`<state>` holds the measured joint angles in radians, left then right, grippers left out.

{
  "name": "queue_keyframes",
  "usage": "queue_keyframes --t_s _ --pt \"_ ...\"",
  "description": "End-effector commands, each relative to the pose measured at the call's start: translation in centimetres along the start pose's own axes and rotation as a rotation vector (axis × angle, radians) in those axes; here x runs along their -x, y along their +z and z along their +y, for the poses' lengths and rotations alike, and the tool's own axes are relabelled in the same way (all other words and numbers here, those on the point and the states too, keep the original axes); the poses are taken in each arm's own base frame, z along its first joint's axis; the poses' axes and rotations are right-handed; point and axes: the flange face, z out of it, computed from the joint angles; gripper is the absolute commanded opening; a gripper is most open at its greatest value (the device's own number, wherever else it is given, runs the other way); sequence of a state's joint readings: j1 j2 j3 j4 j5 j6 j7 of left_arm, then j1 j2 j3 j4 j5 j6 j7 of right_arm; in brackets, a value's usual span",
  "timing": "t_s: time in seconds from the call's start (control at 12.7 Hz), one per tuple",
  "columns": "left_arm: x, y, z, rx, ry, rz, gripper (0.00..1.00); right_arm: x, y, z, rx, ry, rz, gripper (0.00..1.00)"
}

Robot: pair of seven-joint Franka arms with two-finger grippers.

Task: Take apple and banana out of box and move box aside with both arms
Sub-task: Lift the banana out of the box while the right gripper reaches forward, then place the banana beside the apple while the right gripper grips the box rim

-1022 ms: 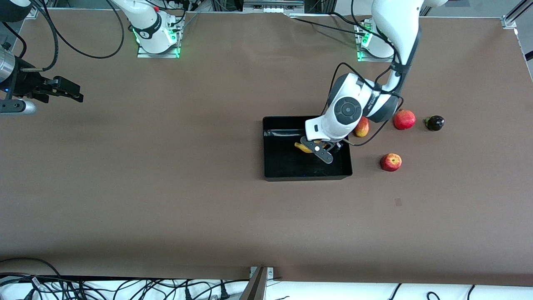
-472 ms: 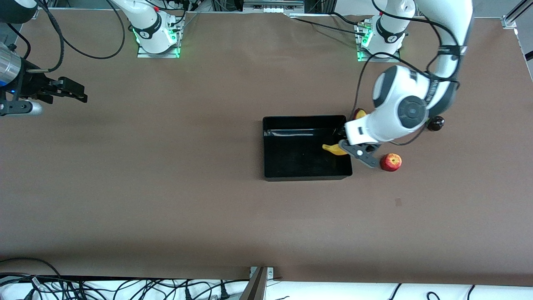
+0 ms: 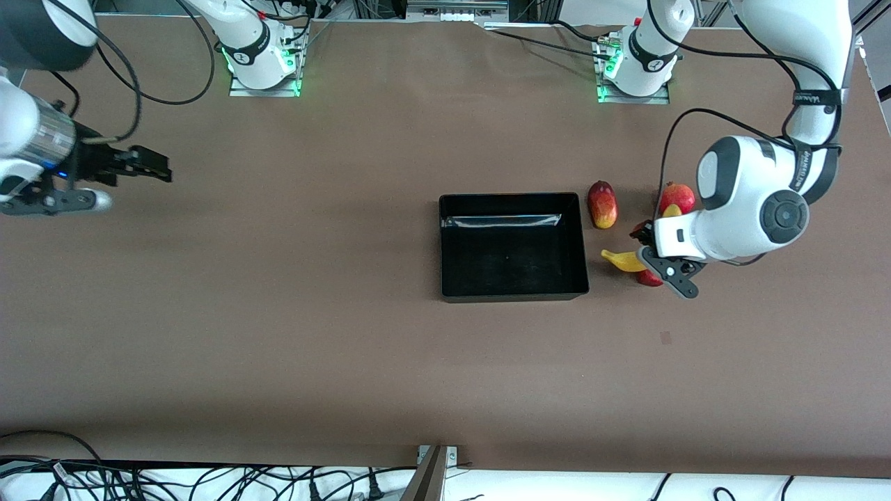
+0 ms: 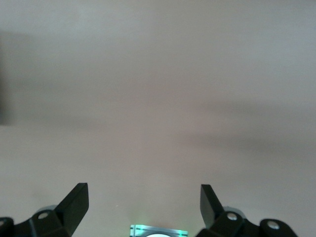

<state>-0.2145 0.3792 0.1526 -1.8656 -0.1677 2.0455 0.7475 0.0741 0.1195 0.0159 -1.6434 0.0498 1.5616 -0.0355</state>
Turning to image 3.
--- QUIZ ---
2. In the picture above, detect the yellow banana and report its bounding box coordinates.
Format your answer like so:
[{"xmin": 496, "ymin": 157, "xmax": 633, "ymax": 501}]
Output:
[{"xmin": 601, "ymin": 204, "xmax": 684, "ymax": 273}]

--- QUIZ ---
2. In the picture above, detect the black rectangular plastic box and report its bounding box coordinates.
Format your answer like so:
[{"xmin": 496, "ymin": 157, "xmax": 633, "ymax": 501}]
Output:
[{"xmin": 439, "ymin": 193, "xmax": 590, "ymax": 303}]

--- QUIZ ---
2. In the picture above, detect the grey metal equipment box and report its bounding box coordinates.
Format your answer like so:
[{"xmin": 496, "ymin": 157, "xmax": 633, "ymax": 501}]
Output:
[{"xmin": 406, "ymin": 0, "xmax": 510, "ymax": 23}]

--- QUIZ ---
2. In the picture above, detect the red pomegranate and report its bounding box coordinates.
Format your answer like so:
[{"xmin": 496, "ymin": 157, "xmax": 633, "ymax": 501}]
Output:
[{"xmin": 659, "ymin": 182, "xmax": 696, "ymax": 218}]

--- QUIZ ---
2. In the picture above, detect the red yellow mango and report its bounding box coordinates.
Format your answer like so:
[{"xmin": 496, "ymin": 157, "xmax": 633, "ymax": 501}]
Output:
[{"xmin": 587, "ymin": 180, "xmax": 619, "ymax": 230}]

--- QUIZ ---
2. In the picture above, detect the aluminium profile bar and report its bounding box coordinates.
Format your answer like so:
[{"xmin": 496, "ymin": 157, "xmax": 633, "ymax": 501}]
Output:
[{"xmin": 400, "ymin": 444, "xmax": 460, "ymax": 501}]

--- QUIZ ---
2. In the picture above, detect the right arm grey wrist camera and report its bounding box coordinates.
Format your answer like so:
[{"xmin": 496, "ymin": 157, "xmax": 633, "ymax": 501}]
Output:
[{"xmin": 0, "ymin": 186, "xmax": 113, "ymax": 216}]

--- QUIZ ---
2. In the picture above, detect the long black looping cable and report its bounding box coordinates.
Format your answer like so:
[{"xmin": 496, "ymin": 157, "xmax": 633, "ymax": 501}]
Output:
[{"xmin": 94, "ymin": 0, "xmax": 216, "ymax": 106}]

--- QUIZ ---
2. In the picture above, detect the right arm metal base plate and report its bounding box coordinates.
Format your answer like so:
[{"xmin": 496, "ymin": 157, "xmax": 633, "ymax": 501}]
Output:
[{"xmin": 228, "ymin": 28, "xmax": 302, "ymax": 98}]

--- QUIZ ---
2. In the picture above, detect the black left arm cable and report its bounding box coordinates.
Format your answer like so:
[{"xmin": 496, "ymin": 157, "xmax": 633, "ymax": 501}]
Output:
[{"xmin": 656, "ymin": 0, "xmax": 844, "ymax": 209}]

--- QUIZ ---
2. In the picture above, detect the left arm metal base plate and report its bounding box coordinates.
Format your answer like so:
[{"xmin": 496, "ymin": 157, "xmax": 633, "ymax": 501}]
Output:
[{"xmin": 595, "ymin": 35, "xmax": 671, "ymax": 105}]

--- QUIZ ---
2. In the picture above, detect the black cable on table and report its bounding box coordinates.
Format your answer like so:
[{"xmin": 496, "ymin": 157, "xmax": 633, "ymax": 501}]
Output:
[{"xmin": 484, "ymin": 19, "xmax": 617, "ymax": 60}]

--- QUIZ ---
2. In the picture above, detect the tangled black cable bundle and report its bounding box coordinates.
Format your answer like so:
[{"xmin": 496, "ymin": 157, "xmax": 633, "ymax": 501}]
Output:
[{"xmin": 0, "ymin": 430, "xmax": 418, "ymax": 501}]

